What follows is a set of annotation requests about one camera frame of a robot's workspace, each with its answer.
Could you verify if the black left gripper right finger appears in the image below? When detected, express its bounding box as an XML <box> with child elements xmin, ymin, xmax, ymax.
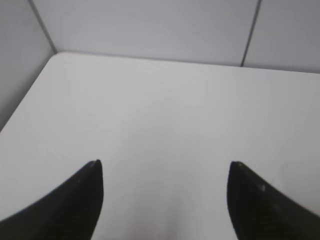
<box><xmin>226</xmin><ymin>161</ymin><xmax>320</xmax><ymax>240</ymax></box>

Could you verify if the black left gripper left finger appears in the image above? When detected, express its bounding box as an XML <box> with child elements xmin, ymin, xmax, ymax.
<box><xmin>0</xmin><ymin>159</ymin><xmax>104</xmax><ymax>240</ymax></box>

